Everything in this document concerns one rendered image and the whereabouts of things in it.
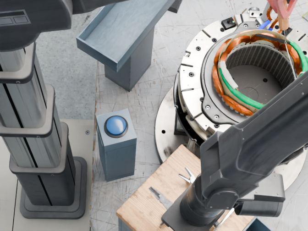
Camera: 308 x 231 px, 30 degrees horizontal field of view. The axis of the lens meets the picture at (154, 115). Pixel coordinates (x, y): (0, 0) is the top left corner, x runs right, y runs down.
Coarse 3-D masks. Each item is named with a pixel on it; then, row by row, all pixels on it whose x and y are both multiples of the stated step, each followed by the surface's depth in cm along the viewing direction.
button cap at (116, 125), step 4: (116, 116) 119; (108, 120) 118; (112, 120) 118; (116, 120) 118; (120, 120) 118; (108, 124) 118; (112, 124) 118; (116, 124) 118; (120, 124) 118; (124, 124) 118; (108, 128) 117; (112, 128) 117; (116, 128) 117; (120, 128) 118; (124, 128) 118; (112, 132) 117; (116, 132) 117; (120, 132) 117
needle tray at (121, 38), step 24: (144, 0) 132; (168, 0) 129; (96, 24) 128; (120, 24) 130; (144, 24) 130; (96, 48) 127; (120, 48) 127; (144, 48) 139; (120, 72) 143; (144, 72) 152
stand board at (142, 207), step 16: (176, 160) 113; (192, 160) 113; (160, 176) 112; (176, 176) 112; (144, 192) 110; (176, 192) 111; (128, 208) 109; (144, 208) 109; (160, 208) 109; (128, 224) 108; (144, 224) 108; (224, 224) 109; (240, 224) 109
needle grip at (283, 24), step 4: (284, 0) 96; (284, 4) 95; (280, 16) 97; (280, 20) 98; (284, 20) 98; (288, 20) 99; (280, 24) 99; (284, 24) 99; (288, 24) 99; (280, 28) 100; (284, 28) 99
